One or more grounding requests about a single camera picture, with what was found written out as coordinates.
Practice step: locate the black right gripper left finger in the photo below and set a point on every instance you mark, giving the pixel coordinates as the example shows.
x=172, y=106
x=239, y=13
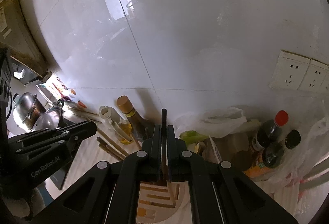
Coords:
x=107, y=193

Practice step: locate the dark chopstick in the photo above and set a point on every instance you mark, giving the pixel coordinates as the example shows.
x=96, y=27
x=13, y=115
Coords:
x=164, y=143

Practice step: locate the clear oil bottle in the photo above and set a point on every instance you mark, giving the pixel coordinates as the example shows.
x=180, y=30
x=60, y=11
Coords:
x=113, y=121

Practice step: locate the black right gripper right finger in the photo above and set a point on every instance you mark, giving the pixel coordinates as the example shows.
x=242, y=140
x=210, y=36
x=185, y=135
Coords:
x=220, y=193

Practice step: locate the dark soy sauce bottle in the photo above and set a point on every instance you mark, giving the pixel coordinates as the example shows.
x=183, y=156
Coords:
x=142, y=128

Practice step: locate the white utensil holder cup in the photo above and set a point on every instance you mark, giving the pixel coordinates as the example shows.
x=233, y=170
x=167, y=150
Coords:
x=164, y=203

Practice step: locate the wooden chopstick in holder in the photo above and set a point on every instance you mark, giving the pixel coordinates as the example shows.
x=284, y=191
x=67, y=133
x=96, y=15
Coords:
x=110, y=143

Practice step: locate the steel wok lid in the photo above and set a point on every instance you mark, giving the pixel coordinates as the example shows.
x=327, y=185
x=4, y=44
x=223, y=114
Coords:
x=50, y=119

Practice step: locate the white plastic bag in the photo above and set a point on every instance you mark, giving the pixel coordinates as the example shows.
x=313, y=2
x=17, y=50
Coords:
x=225, y=133

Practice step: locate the range hood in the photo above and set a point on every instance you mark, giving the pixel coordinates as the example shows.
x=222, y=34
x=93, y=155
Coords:
x=29, y=65

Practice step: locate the red cap sauce bottle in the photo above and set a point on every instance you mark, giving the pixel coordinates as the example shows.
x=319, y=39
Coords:
x=269, y=131

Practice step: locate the black cap sauce bottle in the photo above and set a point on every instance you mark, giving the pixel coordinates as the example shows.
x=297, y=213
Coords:
x=272, y=156

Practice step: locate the white wall socket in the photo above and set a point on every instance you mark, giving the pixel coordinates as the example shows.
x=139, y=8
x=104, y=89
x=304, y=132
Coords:
x=297, y=72

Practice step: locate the striped cat table mat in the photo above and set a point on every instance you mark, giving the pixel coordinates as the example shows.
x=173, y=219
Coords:
x=89, y=153

